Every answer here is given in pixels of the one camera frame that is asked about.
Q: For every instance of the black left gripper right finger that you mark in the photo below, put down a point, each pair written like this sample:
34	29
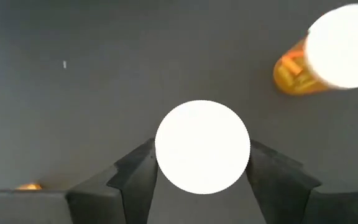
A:
284	199

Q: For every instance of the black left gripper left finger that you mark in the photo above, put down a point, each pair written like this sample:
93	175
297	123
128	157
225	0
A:
110	199

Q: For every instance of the small amber pill bottle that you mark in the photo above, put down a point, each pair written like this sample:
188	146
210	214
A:
28	186

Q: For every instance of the large amber pill bottle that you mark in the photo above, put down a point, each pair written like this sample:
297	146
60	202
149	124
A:
202	146
331	53

